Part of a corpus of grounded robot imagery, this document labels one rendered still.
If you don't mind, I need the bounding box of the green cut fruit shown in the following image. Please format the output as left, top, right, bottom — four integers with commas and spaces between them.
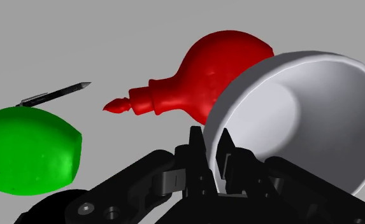
0, 106, 83, 197

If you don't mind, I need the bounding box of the black pen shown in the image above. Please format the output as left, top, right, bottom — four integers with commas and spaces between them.
15, 81, 92, 108

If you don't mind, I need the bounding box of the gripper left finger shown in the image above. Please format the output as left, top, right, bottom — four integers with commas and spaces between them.
64, 125, 217, 224

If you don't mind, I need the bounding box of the white bowl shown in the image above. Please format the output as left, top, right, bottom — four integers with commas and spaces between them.
203, 50, 365, 197

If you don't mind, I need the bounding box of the red bulb-shaped bottle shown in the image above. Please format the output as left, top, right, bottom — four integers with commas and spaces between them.
102, 30, 275, 126

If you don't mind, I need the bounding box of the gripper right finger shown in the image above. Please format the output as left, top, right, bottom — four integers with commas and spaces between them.
215, 128, 365, 224

